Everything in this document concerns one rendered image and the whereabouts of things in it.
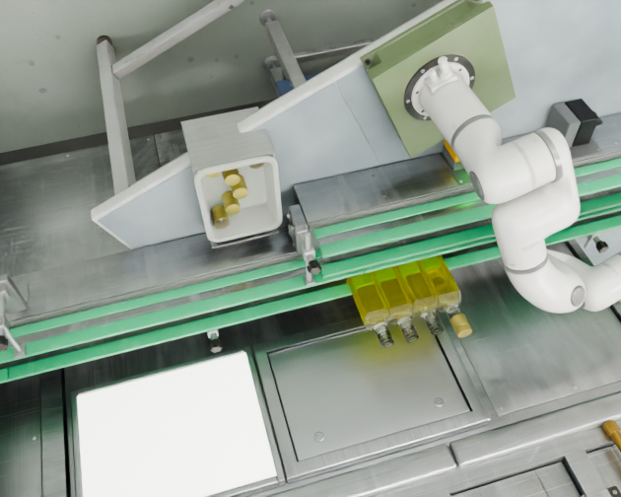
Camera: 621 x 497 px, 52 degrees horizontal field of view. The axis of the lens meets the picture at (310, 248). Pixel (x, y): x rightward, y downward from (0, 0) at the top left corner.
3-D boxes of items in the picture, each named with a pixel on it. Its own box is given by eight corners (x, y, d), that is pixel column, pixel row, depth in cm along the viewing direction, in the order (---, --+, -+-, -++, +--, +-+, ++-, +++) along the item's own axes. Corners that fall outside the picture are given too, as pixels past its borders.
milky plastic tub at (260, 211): (202, 217, 150) (209, 245, 145) (185, 145, 133) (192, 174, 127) (274, 201, 153) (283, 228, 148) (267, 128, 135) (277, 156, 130)
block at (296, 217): (286, 233, 153) (294, 254, 149) (284, 206, 146) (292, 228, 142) (301, 230, 154) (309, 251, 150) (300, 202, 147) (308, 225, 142)
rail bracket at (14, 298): (10, 292, 147) (9, 378, 133) (-22, 246, 134) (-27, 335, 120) (32, 287, 147) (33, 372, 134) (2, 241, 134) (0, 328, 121)
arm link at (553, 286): (486, 252, 130) (501, 305, 137) (528, 283, 118) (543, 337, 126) (541, 220, 132) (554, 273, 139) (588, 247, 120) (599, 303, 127)
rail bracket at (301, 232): (295, 259, 151) (310, 302, 143) (292, 211, 138) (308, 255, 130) (307, 256, 151) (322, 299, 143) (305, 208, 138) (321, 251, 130)
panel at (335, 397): (73, 396, 151) (81, 545, 130) (69, 390, 148) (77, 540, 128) (430, 304, 165) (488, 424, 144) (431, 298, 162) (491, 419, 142)
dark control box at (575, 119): (542, 128, 161) (560, 150, 156) (551, 103, 154) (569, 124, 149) (572, 121, 162) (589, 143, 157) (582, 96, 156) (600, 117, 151)
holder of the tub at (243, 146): (206, 231, 155) (212, 254, 150) (186, 144, 133) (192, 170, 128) (275, 215, 157) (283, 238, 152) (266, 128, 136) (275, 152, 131)
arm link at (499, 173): (444, 130, 118) (485, 188, 108) (510, 100, 118) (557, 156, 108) (449, 164, 126) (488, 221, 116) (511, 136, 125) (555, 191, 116)
